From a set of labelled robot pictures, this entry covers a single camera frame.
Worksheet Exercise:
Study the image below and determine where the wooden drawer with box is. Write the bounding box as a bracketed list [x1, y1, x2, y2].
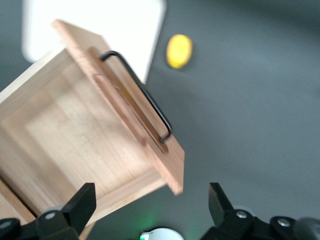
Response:
[0, 18, 186, 226]

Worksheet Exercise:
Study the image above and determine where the yellow lemon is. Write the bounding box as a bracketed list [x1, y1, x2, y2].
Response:
[165, 34, 194, 70]

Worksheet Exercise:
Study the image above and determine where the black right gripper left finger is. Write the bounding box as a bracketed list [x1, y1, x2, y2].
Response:
[0, 182, 97, 240]

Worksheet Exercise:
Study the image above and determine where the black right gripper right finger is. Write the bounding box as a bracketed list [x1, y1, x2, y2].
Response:
[201, 182, 301, 240]

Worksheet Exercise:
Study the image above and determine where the beige rectangular tray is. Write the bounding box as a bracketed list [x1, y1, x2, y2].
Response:
[21, 0, 168, 85]

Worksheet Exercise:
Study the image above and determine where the black wire drawer handle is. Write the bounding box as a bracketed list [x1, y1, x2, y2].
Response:
[99, 50, 173, 144]

